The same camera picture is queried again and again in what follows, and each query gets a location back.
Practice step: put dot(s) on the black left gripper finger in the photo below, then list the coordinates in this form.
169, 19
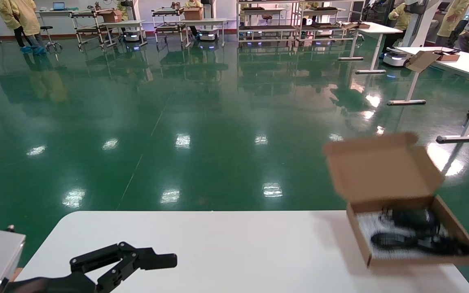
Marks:
157, 261

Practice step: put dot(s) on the metal shelving unit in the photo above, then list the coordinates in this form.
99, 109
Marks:
320, 26
267, 28

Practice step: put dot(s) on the yellow coat person black trousers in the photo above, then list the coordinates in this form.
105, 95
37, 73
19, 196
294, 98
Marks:
6, 12

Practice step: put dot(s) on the small white desk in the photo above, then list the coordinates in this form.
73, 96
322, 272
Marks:
375, 27

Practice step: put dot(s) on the laptop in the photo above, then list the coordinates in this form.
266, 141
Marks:
59, 6

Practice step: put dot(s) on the white printed instruction sheet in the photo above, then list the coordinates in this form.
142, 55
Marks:
369, 228

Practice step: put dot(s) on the metal pipe rack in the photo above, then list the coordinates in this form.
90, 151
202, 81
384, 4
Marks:
168, 27
86, 29

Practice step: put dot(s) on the flat open cardboard carton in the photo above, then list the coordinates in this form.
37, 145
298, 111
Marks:
421, 61

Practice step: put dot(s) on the seated person in yellow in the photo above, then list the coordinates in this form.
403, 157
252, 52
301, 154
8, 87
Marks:
117, 5
193, 4

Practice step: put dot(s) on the brown cardboard storage box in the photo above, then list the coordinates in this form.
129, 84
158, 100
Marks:
381, 171

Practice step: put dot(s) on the person in yellow coat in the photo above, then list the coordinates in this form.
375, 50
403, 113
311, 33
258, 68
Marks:
401, 16

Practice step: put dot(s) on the white work table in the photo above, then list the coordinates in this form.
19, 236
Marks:
122, 24
206, 21

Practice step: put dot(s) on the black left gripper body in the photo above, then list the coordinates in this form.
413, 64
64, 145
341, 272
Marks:
55, 285

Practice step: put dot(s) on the white wheeled robot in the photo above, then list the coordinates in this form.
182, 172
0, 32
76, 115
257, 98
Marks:
209, 36
132, 36

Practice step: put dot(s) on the white table with laptop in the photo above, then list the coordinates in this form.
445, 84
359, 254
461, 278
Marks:
65, 12

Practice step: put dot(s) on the yellow coat person blue jeans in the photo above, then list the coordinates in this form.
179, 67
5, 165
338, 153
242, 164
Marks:
29, 18

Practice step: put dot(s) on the black power adapter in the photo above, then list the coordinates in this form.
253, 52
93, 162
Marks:
413, 219

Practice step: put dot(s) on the tall white robot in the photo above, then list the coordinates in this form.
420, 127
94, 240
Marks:
419, 24

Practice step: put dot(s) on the black stool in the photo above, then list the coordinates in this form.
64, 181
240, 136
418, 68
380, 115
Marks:
47, 27

